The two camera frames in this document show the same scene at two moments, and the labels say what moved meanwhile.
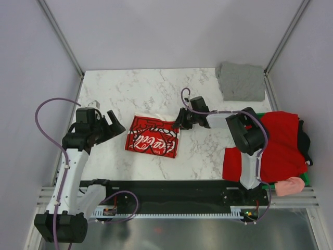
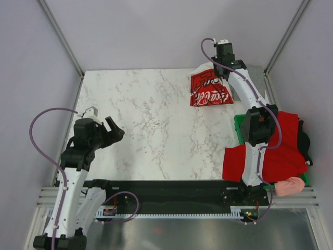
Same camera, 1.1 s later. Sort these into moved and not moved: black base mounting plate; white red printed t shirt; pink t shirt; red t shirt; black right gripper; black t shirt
Moved: white red printed t shirt; black right gripper
Not moved: black t shirt; red t shirt; black base mounting plate; pink t shirt
